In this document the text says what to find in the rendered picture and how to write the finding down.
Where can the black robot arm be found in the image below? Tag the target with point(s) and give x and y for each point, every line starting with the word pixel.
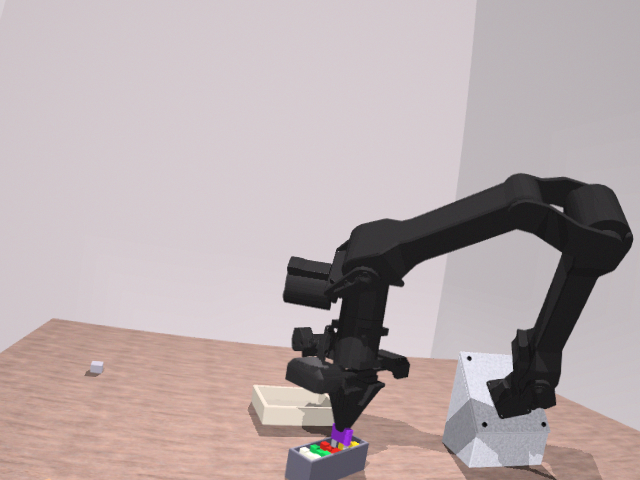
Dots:
pixel 592 233

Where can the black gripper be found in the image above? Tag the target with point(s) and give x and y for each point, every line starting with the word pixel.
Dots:
pixel 357 349

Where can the yellow fuse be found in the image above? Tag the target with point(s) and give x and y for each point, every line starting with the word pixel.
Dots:
pixel 340 445

